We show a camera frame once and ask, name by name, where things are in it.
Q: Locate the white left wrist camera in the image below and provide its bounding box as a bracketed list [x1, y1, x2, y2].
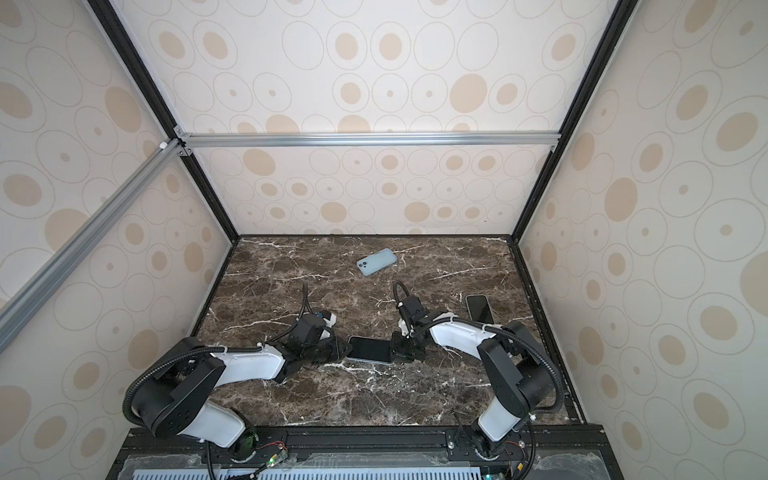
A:
[317, 310, 337, 340]

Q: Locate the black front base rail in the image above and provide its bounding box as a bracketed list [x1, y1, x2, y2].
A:
[107, 424, 623, 479]

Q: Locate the dark blue phone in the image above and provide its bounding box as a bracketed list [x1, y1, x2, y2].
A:
[347, 336, 393, 364]

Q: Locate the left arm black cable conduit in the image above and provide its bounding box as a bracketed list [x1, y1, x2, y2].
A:
[121, 281, 319, 427]

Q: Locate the black corner frame post right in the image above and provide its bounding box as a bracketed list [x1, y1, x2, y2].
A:
[510, 0, 638, 245]

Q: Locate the back aluminium rail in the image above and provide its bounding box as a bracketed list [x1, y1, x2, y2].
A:
[180, 130, 561, 149]

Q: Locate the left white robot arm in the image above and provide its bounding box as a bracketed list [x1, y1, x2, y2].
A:
[122, 311, 351, 462]

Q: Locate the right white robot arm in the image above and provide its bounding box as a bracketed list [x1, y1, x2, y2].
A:
[391, 295, 565, 446]

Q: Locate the aluminium rail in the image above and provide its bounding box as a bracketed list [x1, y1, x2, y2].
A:
[180, 130, 561, 149]
[1, 139, 182, 349]

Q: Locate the left aluminium rail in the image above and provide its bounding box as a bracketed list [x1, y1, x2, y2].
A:
[1, 139, 182, 349]

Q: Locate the pink phone black screen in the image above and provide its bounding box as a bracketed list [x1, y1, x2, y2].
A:
[465, 294, 495, 324]

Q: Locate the far light blue phone case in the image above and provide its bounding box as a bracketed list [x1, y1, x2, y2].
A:
[357, 248, 397, 277]

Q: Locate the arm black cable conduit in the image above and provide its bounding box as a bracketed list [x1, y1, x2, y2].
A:
[121, 281, 319, 427]
[392, 280, 566, 415]

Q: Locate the black corner frame post left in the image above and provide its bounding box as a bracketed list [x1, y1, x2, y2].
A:
[86, 0, 240, 244]

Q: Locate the black corner frame post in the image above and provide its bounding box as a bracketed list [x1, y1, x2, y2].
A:
[86, 0, 240, 244]
[510, 0, 638, 245]

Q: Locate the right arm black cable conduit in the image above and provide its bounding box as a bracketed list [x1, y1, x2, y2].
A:
[392, 280, 566, 415]

